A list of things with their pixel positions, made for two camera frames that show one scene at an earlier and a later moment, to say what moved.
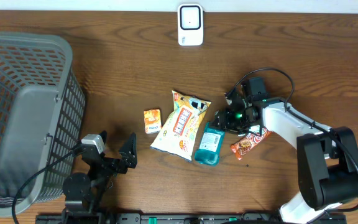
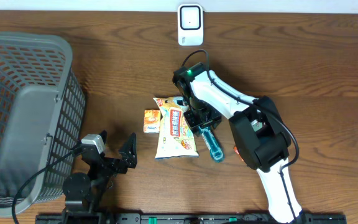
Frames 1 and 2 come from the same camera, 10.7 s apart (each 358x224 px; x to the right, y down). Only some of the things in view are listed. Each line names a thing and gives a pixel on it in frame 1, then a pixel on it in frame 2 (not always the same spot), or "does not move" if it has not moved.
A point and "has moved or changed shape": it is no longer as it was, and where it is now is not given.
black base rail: x=181 y=218 does not move
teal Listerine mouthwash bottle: x=211 y=144 has moved or changed shape
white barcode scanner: x=190 y=24 does not move
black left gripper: x=122 y=167 does not move
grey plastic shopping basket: x=32 y=111 does not move
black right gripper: x=224 y=121 -> x=212 y=121
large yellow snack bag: x=176 y=137 has moved or changed shape
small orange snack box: x=152 y=121 does not move
